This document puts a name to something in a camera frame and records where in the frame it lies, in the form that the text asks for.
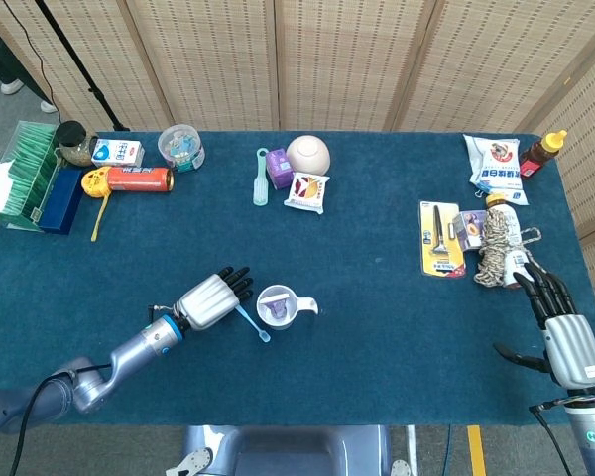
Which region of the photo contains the blue felt table cover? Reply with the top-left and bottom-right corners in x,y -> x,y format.
0,130 -> 595,427

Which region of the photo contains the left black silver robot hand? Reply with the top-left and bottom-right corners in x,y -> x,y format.
176,266 -> 255,332

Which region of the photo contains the orange cylindrical can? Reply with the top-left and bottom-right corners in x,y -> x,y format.
106,166 -> 176,193

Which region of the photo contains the blue grey robot torso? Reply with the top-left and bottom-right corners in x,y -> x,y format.
166,424 -> 413,476

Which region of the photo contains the purple white toothpaste tube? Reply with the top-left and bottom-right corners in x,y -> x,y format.
261,292 -> 293,321

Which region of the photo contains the white bag with blue print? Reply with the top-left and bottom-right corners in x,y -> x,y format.
462,133 -> 531,207

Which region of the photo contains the white cup with handle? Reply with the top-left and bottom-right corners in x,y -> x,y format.
256,284 -> 320,332

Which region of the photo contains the purple drink carton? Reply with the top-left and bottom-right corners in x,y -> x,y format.
265,147 -> 296,191

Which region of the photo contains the thin black hanging cable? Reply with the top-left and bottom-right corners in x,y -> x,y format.
2,0 -> 61,125

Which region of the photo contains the razor in yellow blister pack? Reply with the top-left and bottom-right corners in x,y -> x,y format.
417,199 -> 468,281

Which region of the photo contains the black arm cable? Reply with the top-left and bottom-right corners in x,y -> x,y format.
528,396 -> 574,476
7,302 -> 179,476

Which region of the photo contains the mint green brush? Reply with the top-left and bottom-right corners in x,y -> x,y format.
252,147 -> 272,207

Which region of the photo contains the bundle of white brown rope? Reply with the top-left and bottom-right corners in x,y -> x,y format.
473,207 -> 552,288

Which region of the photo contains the drink bottle with orange cap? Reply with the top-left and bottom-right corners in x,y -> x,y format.
484,192 -> 536,291

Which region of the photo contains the black tripod stand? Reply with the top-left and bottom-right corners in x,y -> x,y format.
33,0 -> 131,133

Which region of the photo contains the honey bottle with yellow cap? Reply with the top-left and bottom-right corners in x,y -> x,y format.
518,129 -> 568,179

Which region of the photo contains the glass jar with black lid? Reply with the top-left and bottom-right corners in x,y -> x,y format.
55,120 -> 99,168

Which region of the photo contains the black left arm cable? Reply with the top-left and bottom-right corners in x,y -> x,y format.
7,302 -> 179,476

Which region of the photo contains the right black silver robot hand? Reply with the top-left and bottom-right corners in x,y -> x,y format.
493,261 -> 595,389

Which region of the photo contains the clear round tub of clips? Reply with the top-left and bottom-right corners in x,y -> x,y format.
157,124 -> 206,174

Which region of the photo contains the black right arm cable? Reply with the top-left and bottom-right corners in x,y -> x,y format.
528,396 -> 574,476

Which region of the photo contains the yellow floor tape strip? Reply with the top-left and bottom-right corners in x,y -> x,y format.
467,424 -> 488,476

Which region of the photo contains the white red snack packet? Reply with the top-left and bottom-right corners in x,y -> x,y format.
283,171 -> 331,215

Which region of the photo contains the light blue toothbrush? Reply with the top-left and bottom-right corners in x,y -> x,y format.
235,302 -> 272,344

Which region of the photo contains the white blue milk carton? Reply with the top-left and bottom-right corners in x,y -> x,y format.
90,138 -> 146,169

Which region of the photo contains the small purple white box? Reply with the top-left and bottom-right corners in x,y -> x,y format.
451,209 -> 488,251

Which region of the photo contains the clear box of green sachets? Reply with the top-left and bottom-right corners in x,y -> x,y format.
0,120 -> 60,232

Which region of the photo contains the beige upturned bowl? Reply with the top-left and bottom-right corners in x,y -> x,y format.
285,134 -> 331,177

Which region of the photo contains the dark blue box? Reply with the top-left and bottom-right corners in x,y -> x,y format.
38,168 -> 84,236

